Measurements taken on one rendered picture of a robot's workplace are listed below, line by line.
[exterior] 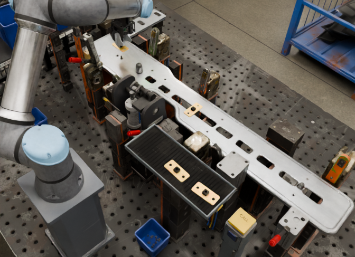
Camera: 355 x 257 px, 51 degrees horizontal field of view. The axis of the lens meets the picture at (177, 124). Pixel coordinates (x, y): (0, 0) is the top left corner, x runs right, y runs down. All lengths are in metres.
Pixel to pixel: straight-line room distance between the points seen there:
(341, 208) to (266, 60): 2.26
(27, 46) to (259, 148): 0.90
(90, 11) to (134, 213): 0.89
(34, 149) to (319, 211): 0.95
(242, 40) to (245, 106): 1.70
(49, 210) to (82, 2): 0.63
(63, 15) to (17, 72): 0.21
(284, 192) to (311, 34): 2.45
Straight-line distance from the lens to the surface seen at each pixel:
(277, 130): 1.55
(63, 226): 1.33
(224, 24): 3.88
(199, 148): 1.37
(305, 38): 3.62
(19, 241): 1.70
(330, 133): 2.08
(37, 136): 1.13
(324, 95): 3.34
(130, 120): 1.53
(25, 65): 1.16
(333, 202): 1.46
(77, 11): 1.10
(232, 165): 1.30
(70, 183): 1.22
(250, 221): 1.15
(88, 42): 1.64
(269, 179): 1.43
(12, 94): 1.17
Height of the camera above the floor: 2.16
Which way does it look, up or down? 49 degrees down
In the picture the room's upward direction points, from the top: 3 degrees clockwise
